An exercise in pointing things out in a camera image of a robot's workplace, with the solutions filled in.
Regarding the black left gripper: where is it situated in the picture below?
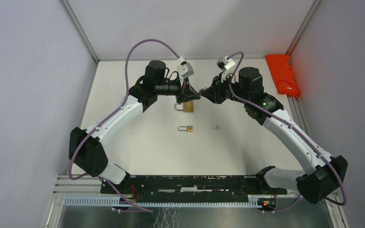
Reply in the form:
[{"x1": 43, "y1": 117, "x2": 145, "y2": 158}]
[{"x1": 155, "y1": 76, "x2": 201, "y2": 105}]

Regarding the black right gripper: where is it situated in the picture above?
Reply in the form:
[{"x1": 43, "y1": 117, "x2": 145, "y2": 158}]
[{"x1": 201, "y1": 72, "x2": 250, "y2": 105}]

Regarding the large brass padlock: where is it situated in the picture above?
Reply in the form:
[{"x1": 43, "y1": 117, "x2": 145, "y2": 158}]
[{"x1": 174, "y1": 101, "x2": 194, "y2": 113}]

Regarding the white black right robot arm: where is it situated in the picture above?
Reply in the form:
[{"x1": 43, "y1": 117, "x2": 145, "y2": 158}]
[{"x1": 200, "y1": 67, "x2": 348, "y2": 206}]

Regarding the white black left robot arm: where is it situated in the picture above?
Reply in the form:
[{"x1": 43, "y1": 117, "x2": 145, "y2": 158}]
[{"x1": 68, "y1": 60, "x2": 200, "y2": 194}]

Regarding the small brass padlock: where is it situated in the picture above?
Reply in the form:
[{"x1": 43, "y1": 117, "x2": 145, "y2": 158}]
[{"x1": 177, "y1": 125, "x2": 193, "y2": 132}]

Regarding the orange folded cloth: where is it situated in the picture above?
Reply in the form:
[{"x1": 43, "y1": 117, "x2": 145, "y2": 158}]
[{"x1": 265, "y1": 54, "x2": 301, "y2": 98}]

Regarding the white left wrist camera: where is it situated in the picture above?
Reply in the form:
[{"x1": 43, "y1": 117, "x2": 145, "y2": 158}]
[{"x1": 177, "y1": 57, "x2": 194, "y2": 85}]

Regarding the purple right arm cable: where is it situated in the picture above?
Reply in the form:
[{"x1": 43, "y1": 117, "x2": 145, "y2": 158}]
[{"x1": 226, "y1": 51, "x2": 348, "y2": 214}]

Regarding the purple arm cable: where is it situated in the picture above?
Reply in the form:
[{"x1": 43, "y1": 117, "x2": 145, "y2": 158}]
[
  {"x1": 226, "y1": 51, "x2": 348, "y2": 214},
  {"x1": 67, "y1": 38, "x2": 181, "y2": 214}
]

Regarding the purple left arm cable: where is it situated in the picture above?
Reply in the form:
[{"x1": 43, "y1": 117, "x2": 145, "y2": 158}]
[{"x1": 67, "y1": 38, "x2": 181, "y2": 214}]

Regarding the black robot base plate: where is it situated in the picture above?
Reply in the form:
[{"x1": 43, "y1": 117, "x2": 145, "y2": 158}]
[{"x1": 100, "y1": 175, "x2": 288, "y2": 204}]

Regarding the left aluminium frame rail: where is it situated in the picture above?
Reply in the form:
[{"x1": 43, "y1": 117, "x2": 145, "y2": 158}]
[{"x1": 59, "y1": 0, "x2": 100, "y2": 65}]

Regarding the aluminium corner frame rail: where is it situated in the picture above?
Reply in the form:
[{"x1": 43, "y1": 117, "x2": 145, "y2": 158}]
[{"x1": 285, "y1": 0, "x2": 324, "y2": 56}]

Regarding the white slotted cable duct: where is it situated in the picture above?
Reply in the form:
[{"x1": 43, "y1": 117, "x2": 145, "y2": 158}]
[{"x1": 63, "y1": 196, "x2": 267, "y2": 209}]

